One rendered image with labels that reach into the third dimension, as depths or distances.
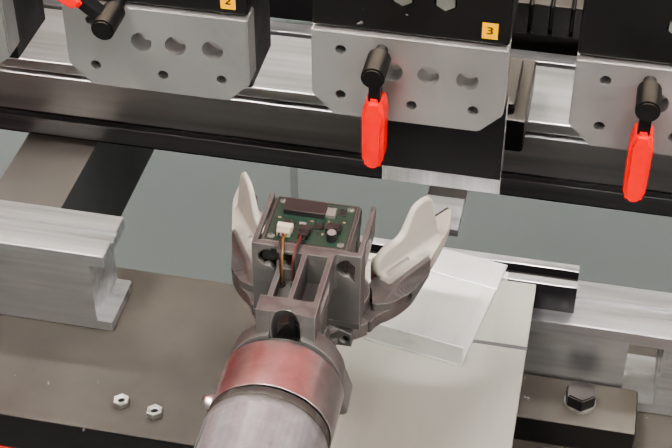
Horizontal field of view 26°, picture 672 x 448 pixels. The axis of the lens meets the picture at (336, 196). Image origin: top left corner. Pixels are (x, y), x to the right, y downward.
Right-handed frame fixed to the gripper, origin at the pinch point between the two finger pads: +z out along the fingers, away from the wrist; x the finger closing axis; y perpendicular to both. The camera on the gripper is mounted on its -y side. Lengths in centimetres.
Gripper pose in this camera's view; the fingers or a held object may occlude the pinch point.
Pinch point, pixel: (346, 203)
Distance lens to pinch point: 105.4
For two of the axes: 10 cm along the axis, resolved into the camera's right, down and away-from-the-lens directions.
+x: -9.8, -1.3, 1.4
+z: 2.0, -6.1, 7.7
